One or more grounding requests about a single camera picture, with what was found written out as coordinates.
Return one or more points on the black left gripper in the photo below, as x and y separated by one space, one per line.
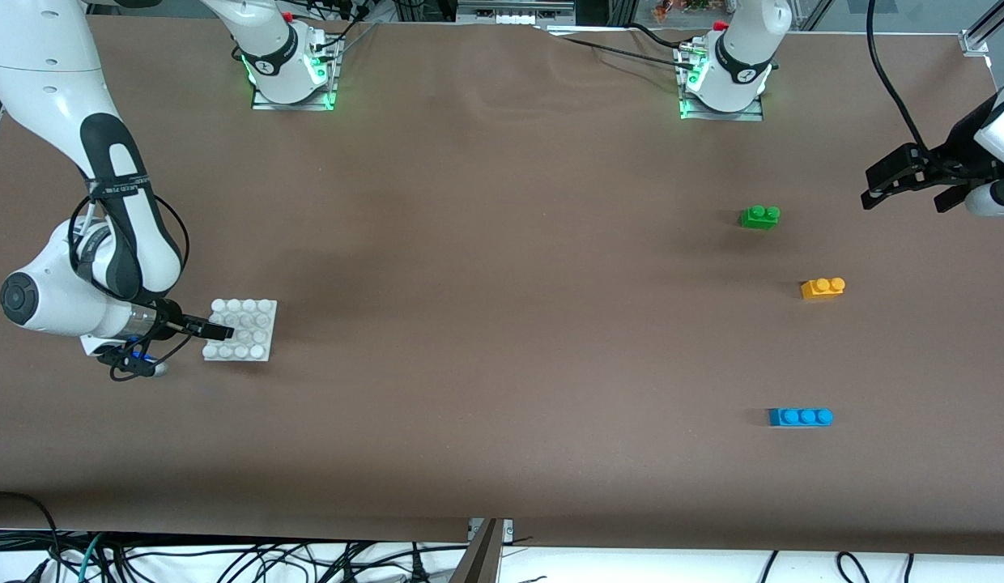
958 162

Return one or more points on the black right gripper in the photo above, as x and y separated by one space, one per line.
171 319

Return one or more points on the white studded base plate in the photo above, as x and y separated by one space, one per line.
247 332

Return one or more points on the yellow two-stud block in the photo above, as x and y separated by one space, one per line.
822 290

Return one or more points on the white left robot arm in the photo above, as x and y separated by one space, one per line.
741 57

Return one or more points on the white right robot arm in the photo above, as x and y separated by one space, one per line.
40 65

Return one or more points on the green two-stud block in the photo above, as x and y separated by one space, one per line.
759 219

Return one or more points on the blue three-stud block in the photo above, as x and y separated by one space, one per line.
800 418

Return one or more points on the diagonal aluminium profile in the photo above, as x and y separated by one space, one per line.
1000 18

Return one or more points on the brown table cover sheet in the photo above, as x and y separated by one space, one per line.
502 202

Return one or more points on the aluminium support beam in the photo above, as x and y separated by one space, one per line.
482 559

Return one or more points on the grey box behind table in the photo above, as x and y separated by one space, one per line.
514 14

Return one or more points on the aluminium corner bracket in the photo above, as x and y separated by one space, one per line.
973 42

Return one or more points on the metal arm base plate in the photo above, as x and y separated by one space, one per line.
753 116
308 106

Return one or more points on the small metal beam bracket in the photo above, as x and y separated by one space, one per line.
508 528

